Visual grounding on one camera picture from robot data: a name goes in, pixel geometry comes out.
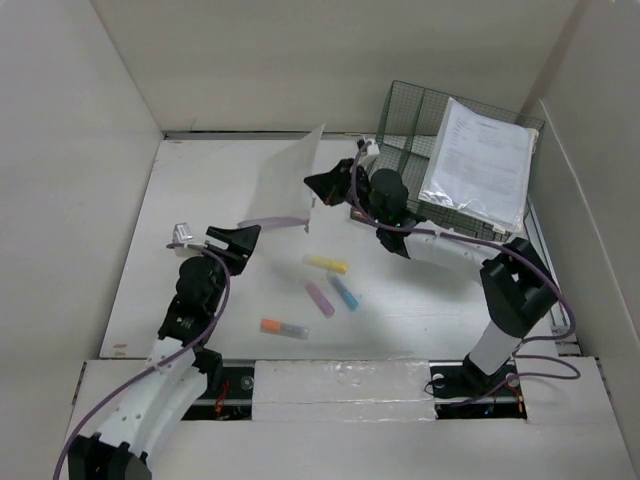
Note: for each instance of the green wire mesh organizer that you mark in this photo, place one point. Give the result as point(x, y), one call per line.
point(406, 136)

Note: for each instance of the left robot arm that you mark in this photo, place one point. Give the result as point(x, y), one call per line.
point(178, 370)

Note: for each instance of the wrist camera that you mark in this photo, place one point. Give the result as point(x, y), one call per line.
point(368, 149)
point(183, 237)

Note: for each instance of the pink purple highlighter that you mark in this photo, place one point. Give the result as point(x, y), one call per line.
point(320, 300)

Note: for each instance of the yellow highlighter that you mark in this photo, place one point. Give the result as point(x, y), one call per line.
point(327, 264)

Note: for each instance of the blue highlighter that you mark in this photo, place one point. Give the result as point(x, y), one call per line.
point(345, 294)

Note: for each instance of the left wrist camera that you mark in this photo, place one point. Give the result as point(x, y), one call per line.
point(183, 237)

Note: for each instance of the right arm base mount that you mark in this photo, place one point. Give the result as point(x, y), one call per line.
point(459, 398)

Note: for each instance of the clear purple zipper pouch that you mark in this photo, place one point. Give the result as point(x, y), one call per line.
point(281, 199)

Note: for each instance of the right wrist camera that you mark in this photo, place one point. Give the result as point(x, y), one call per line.
point(368, 149)

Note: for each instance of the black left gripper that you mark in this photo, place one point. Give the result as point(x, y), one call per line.
point(240, 245)

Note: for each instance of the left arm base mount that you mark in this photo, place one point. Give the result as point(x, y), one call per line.
point(232, 400)

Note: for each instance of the clear zipper document pouch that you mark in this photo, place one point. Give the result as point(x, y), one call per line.
point(480, 167)

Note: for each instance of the orange grey highlighter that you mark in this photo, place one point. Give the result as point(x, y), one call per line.
point(276, 327)

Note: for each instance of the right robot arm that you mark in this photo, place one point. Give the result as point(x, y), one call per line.
point(517, 287)

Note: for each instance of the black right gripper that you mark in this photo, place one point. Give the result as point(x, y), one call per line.
point(330, 185)

